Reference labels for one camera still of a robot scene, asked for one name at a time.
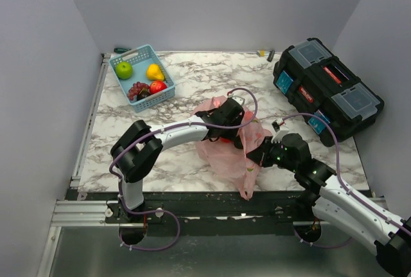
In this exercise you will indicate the small yellow black object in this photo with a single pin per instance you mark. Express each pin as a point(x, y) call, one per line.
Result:
point(267, 54)

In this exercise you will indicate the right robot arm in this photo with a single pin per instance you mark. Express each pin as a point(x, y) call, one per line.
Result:
point(385, 234)

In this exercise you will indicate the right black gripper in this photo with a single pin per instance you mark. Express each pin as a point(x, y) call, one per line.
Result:
point(261, 157)

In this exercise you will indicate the red fake strawberry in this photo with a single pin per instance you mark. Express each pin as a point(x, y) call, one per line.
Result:
point(223, 140)

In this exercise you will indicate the purple fake grape bunch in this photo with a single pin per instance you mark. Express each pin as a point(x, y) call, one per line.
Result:
point(135, 89)

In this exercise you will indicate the green fake fruit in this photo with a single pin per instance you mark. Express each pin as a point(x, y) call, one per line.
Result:
point(124, 70)

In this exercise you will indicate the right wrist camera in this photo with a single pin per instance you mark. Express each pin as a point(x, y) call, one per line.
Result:
point(279, 130)

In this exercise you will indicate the yellow fake pear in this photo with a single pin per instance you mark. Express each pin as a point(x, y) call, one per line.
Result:
point(154, 72)

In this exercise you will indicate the green screwdriver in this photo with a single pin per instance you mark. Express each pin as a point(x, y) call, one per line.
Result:
point(120, 50)

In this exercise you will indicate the red fake apple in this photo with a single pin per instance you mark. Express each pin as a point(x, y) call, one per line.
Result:
point(157, 86)

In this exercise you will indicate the pink plastic bag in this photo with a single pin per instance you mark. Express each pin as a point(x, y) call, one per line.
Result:
point(230, 163)

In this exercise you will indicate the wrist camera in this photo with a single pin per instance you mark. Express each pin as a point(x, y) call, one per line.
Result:
point(238, 99)
point(279, 130)

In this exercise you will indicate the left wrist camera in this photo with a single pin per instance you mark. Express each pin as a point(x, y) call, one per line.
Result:
point(238, 99)

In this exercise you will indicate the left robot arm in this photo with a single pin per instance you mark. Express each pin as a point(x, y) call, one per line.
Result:
point(136, 151)

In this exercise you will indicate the black toolbox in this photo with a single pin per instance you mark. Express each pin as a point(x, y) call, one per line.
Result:
point(337, 103)

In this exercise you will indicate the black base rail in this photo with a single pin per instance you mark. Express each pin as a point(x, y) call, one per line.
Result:
point(162, 214)

